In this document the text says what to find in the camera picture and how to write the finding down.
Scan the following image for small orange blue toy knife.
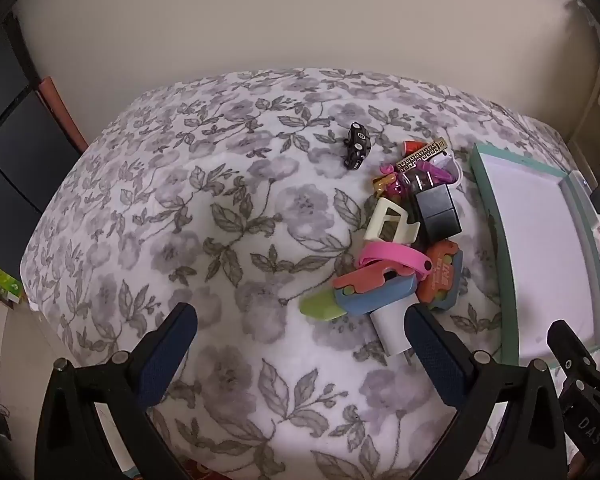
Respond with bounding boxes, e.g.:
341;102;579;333
416;240;463;311

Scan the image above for black wall charger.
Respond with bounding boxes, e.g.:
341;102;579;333
412;184;462;244

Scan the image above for cream plastic clip stand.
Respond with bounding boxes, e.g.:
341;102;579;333
363;197;420;245

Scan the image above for large coral blue toy knife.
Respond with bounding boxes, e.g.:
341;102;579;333
299;260;418;321

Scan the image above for magenta lighter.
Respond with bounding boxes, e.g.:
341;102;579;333
403;162;456;193

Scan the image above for pink watch band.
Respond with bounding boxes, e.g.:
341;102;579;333
358;240;434;281

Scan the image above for white watch band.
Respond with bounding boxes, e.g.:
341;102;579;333
429;154;463;188

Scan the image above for red glue bottle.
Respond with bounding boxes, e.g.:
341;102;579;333
403;141;425;155

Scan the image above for black toy car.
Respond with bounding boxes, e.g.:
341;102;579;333
343;122;370;170

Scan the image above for pink yellow small toy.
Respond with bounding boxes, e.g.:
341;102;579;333
372;164;408;204

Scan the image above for teal rimmed white tray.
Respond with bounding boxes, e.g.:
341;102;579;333
469;144;600;368

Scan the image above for gold patterned lighter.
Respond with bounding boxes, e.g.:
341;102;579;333
394;138;449;172

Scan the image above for dark cabinet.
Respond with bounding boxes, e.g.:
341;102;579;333
0;13;81;280

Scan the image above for floral grey white blanket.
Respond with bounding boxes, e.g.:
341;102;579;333
20;68;574;479

